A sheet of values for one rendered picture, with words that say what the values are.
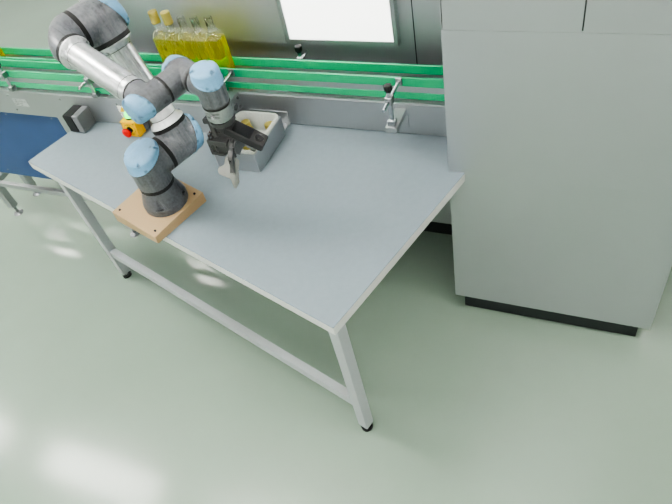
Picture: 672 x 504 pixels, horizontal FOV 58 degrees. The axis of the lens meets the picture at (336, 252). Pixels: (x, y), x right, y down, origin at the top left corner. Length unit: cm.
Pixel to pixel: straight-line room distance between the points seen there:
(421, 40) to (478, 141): 48
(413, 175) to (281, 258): 52
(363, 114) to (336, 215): 43
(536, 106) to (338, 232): 67
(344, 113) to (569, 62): 83
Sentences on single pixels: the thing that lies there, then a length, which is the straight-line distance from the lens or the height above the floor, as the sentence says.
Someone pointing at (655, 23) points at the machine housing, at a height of 127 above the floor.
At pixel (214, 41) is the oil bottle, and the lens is 233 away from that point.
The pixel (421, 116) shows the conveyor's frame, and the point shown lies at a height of 83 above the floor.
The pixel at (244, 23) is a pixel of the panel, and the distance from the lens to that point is 242.
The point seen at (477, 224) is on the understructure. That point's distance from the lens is 215.
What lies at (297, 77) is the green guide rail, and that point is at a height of 95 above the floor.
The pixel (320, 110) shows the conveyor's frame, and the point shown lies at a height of 83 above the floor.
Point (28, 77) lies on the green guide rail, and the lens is 291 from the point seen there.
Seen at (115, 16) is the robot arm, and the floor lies 137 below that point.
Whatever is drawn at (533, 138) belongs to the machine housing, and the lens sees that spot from 187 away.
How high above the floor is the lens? 206
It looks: 47 degrees down
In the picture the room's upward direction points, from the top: 15 degrees counter-clockwise
